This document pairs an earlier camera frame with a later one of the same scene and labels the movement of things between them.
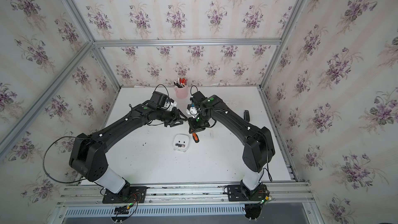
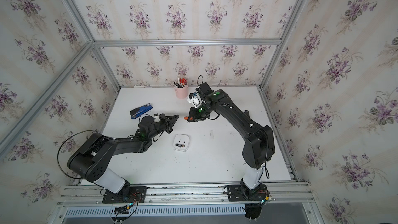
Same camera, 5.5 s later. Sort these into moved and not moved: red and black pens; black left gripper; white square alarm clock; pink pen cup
Moved: black left gripper
Not moved: pink pen cup; white square alarm clock; red and black pens
